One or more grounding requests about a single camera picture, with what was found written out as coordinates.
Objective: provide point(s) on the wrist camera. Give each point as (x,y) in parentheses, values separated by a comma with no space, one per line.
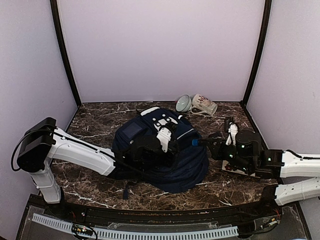
(164,136)
(232,132)

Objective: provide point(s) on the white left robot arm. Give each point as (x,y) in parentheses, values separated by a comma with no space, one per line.
(45,141)

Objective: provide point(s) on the right black frame post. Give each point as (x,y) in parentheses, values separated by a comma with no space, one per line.
(258,53)

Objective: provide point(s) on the small green circuit board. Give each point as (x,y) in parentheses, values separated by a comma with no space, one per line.
(81,230)

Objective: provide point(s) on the tipped celadon bowl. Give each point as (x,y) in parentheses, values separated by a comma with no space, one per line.
(183,104)

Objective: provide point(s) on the black frame post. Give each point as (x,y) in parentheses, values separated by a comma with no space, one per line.
(258,53)
(63,52)

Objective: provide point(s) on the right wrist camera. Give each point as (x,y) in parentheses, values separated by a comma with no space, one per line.
(232,132)

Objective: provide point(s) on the black front rail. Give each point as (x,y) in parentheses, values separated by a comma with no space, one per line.
(239,214)

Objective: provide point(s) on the blue black marker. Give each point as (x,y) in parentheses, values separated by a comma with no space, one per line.
(201,142)

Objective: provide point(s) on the white floral mug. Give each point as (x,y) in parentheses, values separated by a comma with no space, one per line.
(203,105)

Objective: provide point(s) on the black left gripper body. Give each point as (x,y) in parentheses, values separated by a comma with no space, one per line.
(169,161)

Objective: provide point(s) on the left black frame post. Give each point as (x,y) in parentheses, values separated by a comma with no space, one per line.
(63,52)

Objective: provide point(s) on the grey slotted cable duct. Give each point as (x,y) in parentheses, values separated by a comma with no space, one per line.
(123,231)

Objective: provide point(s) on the navy blue student backpack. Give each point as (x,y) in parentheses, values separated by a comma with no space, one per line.
(191,163)

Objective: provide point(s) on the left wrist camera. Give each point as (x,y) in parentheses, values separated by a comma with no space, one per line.
(164,136)

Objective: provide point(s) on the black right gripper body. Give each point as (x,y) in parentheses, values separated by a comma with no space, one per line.
(242,163)

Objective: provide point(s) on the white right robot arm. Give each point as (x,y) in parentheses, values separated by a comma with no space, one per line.
(279,164)

